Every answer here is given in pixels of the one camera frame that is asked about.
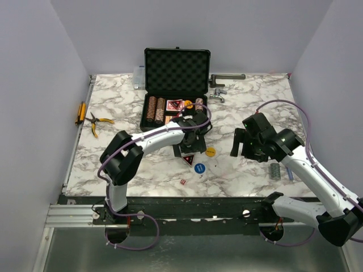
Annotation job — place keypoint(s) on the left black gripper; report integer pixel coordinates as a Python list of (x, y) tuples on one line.
[(198, 146)]

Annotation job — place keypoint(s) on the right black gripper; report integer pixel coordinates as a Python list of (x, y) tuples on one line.
[(242, 135)]

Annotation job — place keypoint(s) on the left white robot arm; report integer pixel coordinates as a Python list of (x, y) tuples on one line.
[(122, 157)]

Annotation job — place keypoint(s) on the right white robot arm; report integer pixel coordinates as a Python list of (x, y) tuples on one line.
[(338, 216)]

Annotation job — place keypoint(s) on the black poker set case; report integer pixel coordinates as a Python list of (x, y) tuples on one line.
[(175, 74)]

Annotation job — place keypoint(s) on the black red triangle on table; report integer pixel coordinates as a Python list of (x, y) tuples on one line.
[(189, 159)]

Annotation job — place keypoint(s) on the yellow round button on table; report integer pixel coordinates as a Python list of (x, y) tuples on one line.
[(210, 152)]

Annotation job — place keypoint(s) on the blue round button on table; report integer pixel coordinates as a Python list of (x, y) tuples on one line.
[(200, 168)]

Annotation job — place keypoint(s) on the grey green chip stack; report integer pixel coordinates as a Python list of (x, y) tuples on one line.
[(274, 171)]

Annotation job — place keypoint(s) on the orange playing card deck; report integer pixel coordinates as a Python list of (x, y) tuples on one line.
[(169, 118)]

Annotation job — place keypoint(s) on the yellow big blind button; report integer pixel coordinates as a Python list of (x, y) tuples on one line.
[(188, 104)]

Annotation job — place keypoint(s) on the red playing card deck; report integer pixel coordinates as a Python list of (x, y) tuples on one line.
[(169, 108)]

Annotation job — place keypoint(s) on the brown chip stack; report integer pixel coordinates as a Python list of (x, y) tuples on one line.
[(159, 112), (151, 108)]

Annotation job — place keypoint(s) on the black red triangle button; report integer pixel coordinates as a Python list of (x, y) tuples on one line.
[(176, 104)]

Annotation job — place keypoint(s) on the blue pen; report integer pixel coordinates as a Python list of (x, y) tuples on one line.
[(290, 174)]

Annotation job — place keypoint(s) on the brown chip stack far left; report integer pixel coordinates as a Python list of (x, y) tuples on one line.
[(151, 108)]

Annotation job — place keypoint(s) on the silver metal tap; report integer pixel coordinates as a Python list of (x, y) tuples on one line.
[(218, 94)]

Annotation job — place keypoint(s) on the clear plastic organizer box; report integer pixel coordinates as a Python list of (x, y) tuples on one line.
[(139, 78)]

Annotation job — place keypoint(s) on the orange black utility knife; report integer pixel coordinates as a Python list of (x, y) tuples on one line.
[(81, 113)]

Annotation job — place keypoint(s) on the grey metal door handle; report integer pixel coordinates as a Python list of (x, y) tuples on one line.
[(214, 77)]

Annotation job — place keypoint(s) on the yellow handled pliers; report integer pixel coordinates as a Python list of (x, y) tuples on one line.
[(94, 120)]

